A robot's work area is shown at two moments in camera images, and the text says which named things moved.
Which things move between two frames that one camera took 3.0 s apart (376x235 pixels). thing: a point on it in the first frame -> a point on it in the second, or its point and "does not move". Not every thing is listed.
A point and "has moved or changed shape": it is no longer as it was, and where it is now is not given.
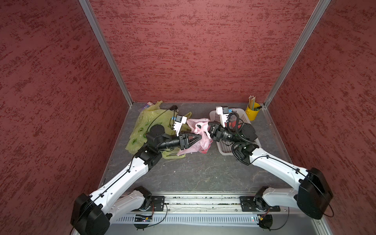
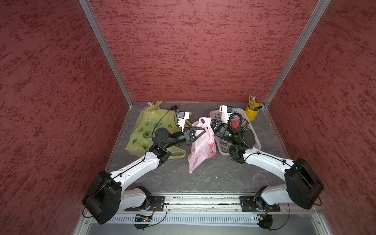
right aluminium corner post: [320, 9] does not move
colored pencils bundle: [251, 100] does not move
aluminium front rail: [185, 203] does not move
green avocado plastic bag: [155, 114] does not move
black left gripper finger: [193, 136] -> [193, 128]
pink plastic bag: [199, 126] has moved or changed shape
